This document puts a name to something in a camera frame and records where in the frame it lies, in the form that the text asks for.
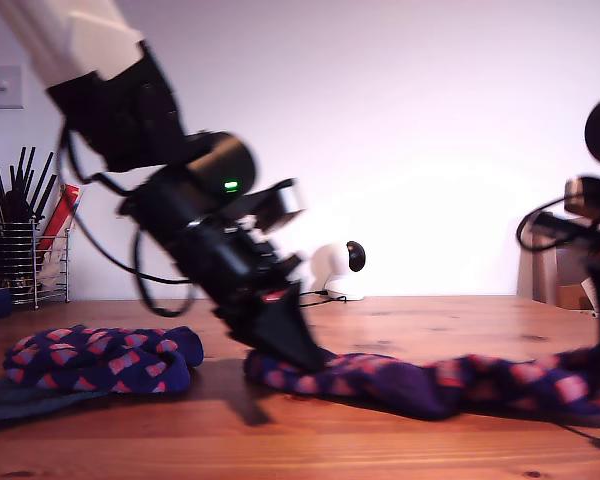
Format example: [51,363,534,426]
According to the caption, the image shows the purple patterned sock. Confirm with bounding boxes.
[242,347,600,430]
[2,324,205,395]

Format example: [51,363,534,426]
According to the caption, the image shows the white tissue paper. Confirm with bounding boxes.
[581,275,597,314]

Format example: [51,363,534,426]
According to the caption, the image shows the brown cardboard box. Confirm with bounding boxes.
[557,284,594,311]

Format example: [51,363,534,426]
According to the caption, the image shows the wooden chair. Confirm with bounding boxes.
[517,219,599,314]

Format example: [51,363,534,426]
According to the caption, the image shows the white paper napkins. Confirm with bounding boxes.
[40,234,72,296]

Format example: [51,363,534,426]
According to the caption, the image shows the red paper packet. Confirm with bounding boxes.
[37,183,84,254]

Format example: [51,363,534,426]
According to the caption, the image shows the white round security camera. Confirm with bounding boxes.
[309,240,367,303]

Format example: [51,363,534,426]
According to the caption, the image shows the thin black camera cable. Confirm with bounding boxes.
[515,197,596,252]

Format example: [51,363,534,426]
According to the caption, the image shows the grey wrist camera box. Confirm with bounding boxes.
[232,177,309,236]
[563,175,600,219]

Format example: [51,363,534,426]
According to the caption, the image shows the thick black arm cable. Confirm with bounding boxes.
[129,224,199,319]

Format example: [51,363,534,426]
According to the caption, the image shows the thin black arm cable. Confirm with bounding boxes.
[72,209,194,286]

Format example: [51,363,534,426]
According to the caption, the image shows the wire napkin rack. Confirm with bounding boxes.
[32,227,74,310]

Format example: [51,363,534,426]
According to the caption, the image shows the wire utensil holder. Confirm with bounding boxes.
[0,219,40,306]

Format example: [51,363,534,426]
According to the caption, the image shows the white wall light switch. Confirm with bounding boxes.
[0,64,24,110]

